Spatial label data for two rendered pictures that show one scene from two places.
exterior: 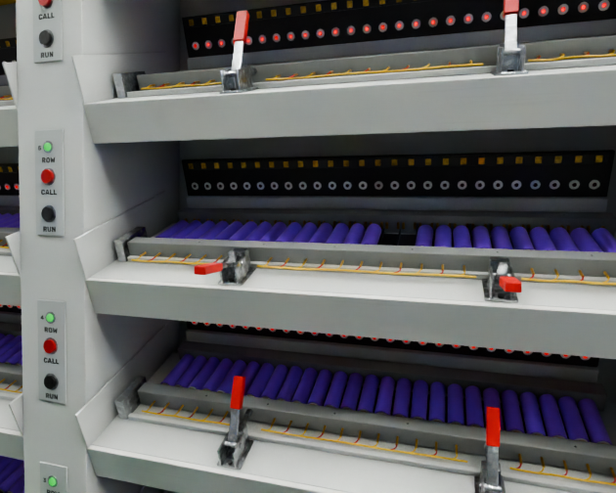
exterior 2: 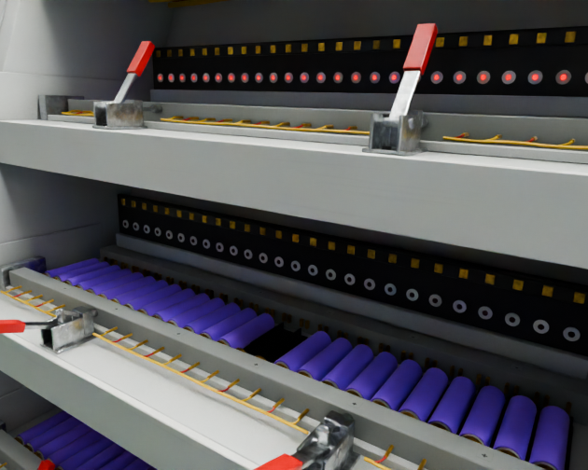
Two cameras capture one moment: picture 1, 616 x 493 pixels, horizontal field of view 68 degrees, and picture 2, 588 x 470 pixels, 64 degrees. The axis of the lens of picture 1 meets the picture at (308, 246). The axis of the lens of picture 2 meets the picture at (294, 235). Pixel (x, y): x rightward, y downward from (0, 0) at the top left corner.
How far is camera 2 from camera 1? 0.25 m
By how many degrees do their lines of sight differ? 16
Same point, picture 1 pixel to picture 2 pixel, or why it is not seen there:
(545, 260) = (410, 440)
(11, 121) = not seen: outside the picture
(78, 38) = (4, 55)
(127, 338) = not seen: outside the picture
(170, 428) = not seen: outside the picture
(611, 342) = not seen: outside the picture
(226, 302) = (39, 369)
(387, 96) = (235, 158)
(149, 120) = (34, 146)
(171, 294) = (0, 342)
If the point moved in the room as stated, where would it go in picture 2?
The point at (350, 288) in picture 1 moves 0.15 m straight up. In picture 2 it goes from (157, 395) to (202, 200)
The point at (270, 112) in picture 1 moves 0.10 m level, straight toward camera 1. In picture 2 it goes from (127, 157) to (44, 120)
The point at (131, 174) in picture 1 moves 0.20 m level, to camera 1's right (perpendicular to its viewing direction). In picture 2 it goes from (49, 200) to (194, 233)
